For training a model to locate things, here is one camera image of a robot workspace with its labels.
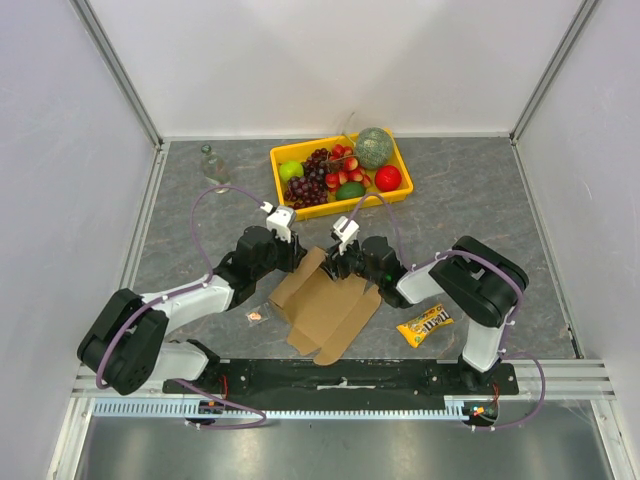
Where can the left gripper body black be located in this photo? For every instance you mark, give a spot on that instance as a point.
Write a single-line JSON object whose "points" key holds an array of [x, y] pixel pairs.
{"points": [[287, 252]]}

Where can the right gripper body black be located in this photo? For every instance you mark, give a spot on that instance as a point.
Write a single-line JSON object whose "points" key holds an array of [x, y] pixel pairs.
{"points": [[335, 263]]}

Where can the brown cardboard box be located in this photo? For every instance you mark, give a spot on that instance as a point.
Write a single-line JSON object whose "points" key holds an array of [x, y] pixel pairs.
{"points": [[325, 315]]}

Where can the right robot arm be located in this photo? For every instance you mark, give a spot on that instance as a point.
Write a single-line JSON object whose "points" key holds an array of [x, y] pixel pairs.
{"points": [[487, 286]]}

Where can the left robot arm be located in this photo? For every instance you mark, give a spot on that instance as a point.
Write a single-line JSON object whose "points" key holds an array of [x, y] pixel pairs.
{"points": [[125, 347]]}

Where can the dark purple grape bunch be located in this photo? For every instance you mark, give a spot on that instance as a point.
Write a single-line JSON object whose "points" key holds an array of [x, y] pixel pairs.
{"points": [[307, 186]]}

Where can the green lime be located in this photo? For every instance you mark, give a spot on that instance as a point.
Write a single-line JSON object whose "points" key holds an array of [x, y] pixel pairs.
{"points": [[350, 190]]}

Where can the yellow plastic tray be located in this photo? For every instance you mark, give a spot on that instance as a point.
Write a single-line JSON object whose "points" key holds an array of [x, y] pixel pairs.
{"points": [[300, 151]]}

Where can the green apple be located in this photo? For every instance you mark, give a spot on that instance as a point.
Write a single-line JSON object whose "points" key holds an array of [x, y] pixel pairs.
{"points": [[290, 169]]}

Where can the red strawberry cluster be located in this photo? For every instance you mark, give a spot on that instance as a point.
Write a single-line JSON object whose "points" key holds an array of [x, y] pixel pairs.
{"points": [[342, 167]]}

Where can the yellow candy bag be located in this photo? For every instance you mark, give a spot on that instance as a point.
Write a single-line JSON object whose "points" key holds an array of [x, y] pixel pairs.
{"points": [[416, 330]]}

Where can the red apple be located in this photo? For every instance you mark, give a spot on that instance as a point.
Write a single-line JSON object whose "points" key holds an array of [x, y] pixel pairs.
{"points": [[388, 178]]}

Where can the clear glass bottle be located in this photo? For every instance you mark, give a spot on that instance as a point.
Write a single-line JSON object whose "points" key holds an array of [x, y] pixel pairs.
{"points": [[214, 169]]}

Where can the green netted melon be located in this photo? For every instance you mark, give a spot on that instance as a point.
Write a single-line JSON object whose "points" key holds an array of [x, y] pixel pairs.
{"points": [[373, 148]]}

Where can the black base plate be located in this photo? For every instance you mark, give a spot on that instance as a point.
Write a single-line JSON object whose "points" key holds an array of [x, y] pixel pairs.
{"points": [[251, 376]]}

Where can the grey slotted cable duct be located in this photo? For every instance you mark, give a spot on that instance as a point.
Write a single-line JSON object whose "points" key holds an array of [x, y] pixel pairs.
{"points": [[200, 409]]}

